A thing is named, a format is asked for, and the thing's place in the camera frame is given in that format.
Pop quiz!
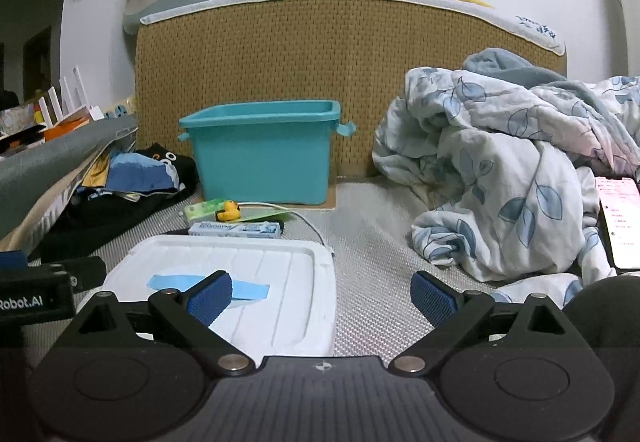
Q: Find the white plastic bin lid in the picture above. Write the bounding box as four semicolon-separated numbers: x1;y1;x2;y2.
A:
92;235;337;357

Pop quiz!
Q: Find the white cable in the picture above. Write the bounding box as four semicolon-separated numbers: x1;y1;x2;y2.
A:
240;202;337;257

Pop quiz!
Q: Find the blue-grey blanket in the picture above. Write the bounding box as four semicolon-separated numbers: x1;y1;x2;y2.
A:
462;47;568;87

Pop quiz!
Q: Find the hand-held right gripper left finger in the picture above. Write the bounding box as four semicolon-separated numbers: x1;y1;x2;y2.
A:
54;271;251;377

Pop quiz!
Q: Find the white toothpaste box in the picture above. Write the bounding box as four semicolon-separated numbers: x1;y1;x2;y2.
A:
188;221;282;238

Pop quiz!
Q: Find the blue tape strip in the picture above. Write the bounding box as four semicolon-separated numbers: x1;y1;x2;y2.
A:
147;275;271;301

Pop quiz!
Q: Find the yellow rubber duck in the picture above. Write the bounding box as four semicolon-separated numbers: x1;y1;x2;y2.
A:
215;200;241;223

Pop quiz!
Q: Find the green sachet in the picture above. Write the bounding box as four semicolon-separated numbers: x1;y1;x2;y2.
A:
240;205;292;224

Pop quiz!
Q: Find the floral white blanket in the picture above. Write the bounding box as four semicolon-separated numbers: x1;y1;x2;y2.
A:
372;65;640;313

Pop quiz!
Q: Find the smartphone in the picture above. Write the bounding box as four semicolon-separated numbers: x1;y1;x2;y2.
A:
595;176;640;271

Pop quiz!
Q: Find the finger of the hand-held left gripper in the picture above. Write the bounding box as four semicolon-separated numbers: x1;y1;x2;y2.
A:
49;256;107;294

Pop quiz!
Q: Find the teal plastic storage bin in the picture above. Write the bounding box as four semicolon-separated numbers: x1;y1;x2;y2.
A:
178;100;356;206

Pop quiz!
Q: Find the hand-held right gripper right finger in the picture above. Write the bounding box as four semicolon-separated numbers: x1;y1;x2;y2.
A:
389;271;583;377

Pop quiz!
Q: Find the woven straw mattress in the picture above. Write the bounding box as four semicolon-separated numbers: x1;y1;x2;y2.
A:
135;0;568;180

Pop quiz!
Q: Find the white router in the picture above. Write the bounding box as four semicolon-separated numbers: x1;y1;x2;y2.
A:
35;65;103;133

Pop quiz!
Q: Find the grey cushion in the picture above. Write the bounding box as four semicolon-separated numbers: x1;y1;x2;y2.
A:
0;115;138;239

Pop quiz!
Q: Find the green tissue pack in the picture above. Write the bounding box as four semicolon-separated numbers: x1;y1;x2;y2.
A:
183;201;226;222

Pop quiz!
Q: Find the blue cloth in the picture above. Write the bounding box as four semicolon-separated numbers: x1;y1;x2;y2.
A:
107;152;180;195

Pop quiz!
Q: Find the black garment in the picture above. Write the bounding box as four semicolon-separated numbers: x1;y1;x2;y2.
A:
30;142;198;259

